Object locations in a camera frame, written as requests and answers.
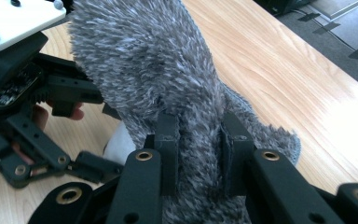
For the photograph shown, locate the grey fuzzy toy garment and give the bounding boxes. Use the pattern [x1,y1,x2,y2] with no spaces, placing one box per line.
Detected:
[67,0,302,224]

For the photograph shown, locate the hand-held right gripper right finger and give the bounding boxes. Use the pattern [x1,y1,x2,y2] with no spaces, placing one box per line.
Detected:
[218,111,255,197]

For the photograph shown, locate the black monitor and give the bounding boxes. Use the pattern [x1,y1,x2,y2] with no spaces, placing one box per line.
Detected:
[255,0,311,17]

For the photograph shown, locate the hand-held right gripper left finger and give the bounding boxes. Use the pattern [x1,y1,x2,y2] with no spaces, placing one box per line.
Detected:
[145,112,181,197]

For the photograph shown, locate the black floor tape mark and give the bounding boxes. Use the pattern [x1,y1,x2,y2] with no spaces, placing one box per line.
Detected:
[311,21,339,35]

